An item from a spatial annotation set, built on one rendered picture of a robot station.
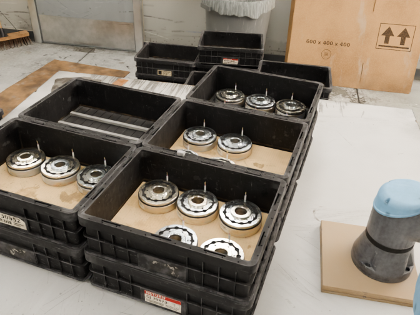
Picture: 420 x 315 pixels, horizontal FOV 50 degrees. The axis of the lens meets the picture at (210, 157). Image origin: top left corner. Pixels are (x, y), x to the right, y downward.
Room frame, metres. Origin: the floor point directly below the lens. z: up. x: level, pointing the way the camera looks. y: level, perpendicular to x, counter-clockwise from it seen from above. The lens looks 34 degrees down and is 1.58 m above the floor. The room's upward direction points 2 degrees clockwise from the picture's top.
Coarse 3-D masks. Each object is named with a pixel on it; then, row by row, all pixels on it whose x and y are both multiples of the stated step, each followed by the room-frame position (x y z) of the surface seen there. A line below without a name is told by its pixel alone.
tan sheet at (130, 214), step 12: (180, 192) 0.93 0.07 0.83; (132, 204) 0.88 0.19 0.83; (120, 216) 0.83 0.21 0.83; (132, 216) 0.83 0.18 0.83; (144, 216) 0.83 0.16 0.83; (156, 216) 0.83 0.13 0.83; (168, 216) 0.84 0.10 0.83; (264, 216) 0.85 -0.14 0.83; (144, 228) 0.79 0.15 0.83; (156, 228) 0.79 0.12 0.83; (192, 228) 0.80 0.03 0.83; (204, 228) 0.80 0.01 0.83; (216, 228) 0.80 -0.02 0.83; (204, 240) 0.76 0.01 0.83; (240, 240) 0.76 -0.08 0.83; (252, 240) 0.77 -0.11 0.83; (252, 252) 0.73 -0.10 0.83
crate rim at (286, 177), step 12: (180, 108) 1.22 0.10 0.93; (216, 108) 1.23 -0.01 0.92; (228, 108) 1.23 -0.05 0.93; (168, 120) 1.14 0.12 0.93; (276, 120) 1.17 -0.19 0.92; (288, 120) 1.17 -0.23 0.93; (156, 132) 1.07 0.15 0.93; (300, 132) 1.10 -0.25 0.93; (144, 144) 1.00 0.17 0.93; (300, 144) 1.03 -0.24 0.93; (192, 156) 0.96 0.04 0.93; (240, 168) 0.91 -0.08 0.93; (252, 168) 0.91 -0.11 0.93; (288, 168) 0.92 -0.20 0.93; (288, 180) 0.89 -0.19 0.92
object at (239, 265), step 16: (128, 160) 0.93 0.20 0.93; (192, 160) 0.94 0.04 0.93; (112, 176) 0.86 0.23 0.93; (256, 176) 0.88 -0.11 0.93; (96, 192) 0.80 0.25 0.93; (272, 208) 0.76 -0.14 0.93; (96, 224) 0.70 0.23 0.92; (112, 224) 0.69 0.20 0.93; (272, 224) 0.73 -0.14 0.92; (144, 240) 0.66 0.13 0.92; (160, 240) 0.65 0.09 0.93; (176, 240) 0.66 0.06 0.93; (192, 256) 0.63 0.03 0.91; (208, 256) 0.62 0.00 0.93; (224, 256) 0.62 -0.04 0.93; (256, 256) 0.62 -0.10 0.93; (240, 272) 0.60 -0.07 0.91
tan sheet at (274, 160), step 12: (180, 144) 1.17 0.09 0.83; (216, 144) 1.17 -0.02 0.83; (252, 144) 1.18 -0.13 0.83; (204, 156) 1.11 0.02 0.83; (216, 156) 1.11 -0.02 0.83; (252, 156) 1.12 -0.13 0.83; (264, 156) 1.12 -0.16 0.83; (276, 156) 1.12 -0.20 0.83; (288, 156) 1.12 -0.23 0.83; (264, 168) 1.06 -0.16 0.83; (276, 168) 1.06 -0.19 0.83
